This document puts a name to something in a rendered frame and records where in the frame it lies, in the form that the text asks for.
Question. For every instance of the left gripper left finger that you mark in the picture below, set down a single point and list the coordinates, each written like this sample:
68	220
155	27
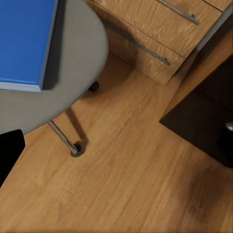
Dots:
12	145

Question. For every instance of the cabinet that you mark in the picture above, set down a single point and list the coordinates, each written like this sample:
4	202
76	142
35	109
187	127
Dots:
155	36
203	104

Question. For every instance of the swivel chair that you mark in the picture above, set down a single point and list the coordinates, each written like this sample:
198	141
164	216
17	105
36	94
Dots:
78	52

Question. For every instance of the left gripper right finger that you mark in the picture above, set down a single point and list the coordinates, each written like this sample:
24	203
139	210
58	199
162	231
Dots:
225	144

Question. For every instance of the folder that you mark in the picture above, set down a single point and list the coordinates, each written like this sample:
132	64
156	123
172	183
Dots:
25	34

